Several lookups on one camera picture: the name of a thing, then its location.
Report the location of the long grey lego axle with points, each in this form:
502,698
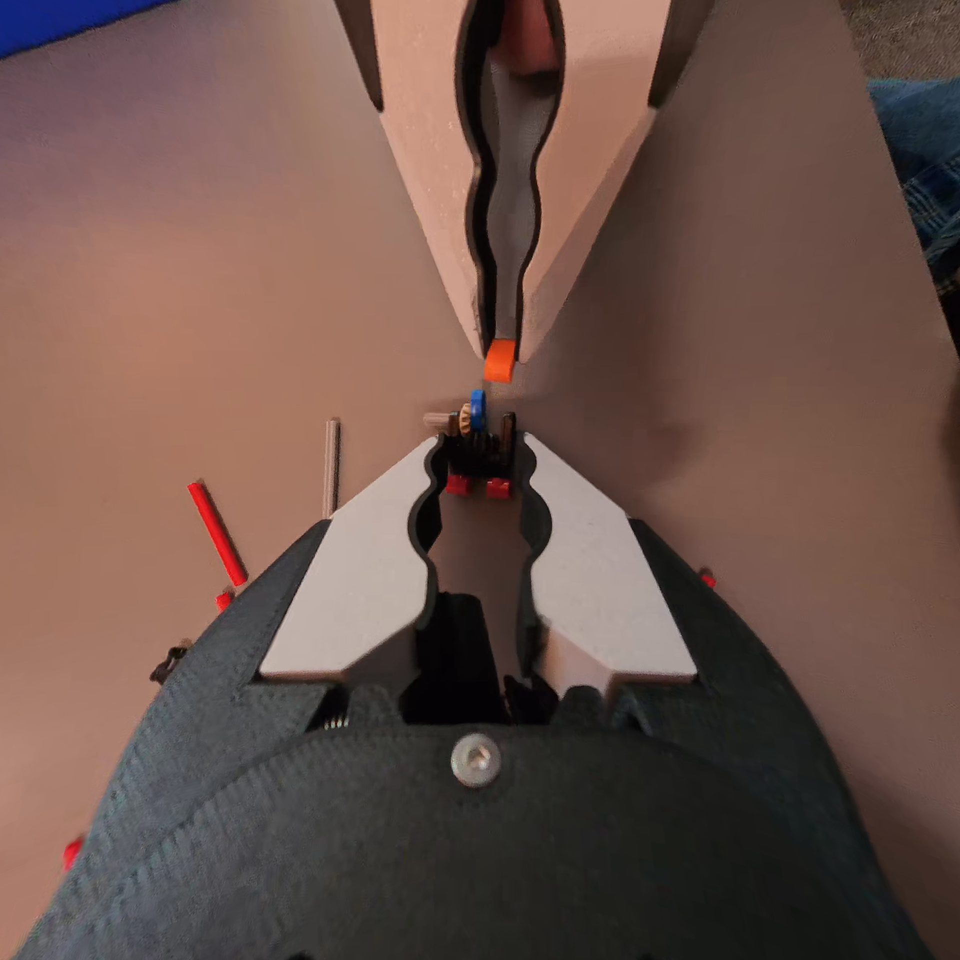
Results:
331,469

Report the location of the small black lego connector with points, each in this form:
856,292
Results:
169,661

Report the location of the blue plastic bin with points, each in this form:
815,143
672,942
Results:
75,22

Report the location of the long red lego axle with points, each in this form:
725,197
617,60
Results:
217,534

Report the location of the person's plaid shirt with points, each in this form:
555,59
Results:
937,225

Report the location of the person's right hand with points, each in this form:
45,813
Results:
529,37

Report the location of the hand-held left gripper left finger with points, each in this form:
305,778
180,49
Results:
352,592

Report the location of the person's blue jeans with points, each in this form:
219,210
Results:
922,120

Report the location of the orange lego piece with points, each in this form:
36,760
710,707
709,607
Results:
499,361

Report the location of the black lego gear assembly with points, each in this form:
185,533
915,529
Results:
480,450

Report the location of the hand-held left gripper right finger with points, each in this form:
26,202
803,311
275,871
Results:
607,592

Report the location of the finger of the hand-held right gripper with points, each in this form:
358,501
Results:
420,112
607,112

